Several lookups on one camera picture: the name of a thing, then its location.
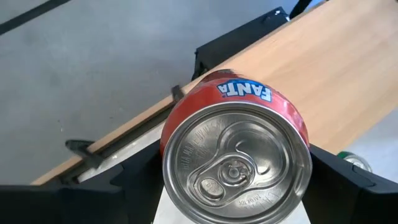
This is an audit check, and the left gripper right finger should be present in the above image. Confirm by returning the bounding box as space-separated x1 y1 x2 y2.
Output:
303 144 398 224

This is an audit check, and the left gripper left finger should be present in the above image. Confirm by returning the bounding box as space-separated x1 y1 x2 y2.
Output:
0 139 165 224

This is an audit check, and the green Sprite can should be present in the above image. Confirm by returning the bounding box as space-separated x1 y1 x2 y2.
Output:
337 151 373 174

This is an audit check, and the red Fanta can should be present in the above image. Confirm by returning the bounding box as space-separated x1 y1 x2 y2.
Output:
160 68 313 224

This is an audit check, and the wooden shelf with black legs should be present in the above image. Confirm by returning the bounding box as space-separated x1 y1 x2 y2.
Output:
172 0 398 155

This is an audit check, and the black clamp bracket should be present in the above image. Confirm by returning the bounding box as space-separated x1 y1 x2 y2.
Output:
65 139 105 170

